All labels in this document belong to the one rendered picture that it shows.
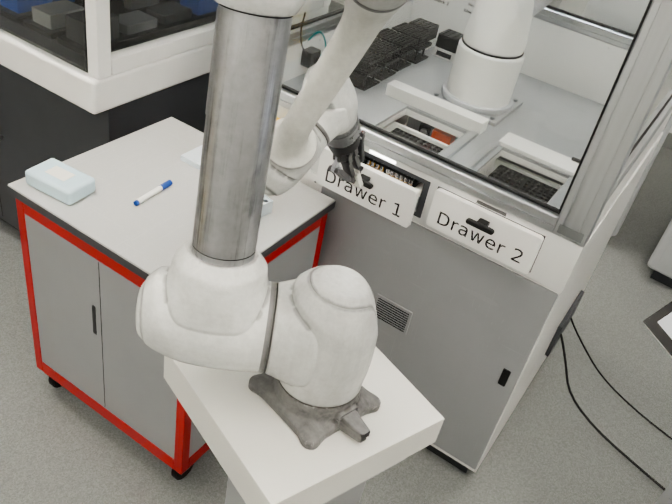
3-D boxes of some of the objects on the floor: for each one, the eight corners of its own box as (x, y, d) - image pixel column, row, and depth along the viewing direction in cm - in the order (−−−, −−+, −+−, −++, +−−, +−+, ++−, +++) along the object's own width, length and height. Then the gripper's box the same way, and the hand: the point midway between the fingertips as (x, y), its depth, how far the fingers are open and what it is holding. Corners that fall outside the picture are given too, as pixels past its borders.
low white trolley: (180, 498, 200) (192, 300, 155) (33, 386, 222) (6, 184, 177) (299, 383, 242) (336, 199, 197) (166, 298, 264) (171, 116, 219)
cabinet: (472, 489, 220) (565, 297, 172) (220, 329, 256) (238, 134, 208) (567, 331, 288) (652, 163, 240) (357, 223, 325) (395, 58, 277)
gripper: (339, 162, 154) (355, 211, 175) (371, 116, 157) (383, 170, 178) (311, 148, 156) (331, 198, 178) (343, 104, 159) (358, 158, 181)
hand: (355, 177), depth 175 cm, fingers closed
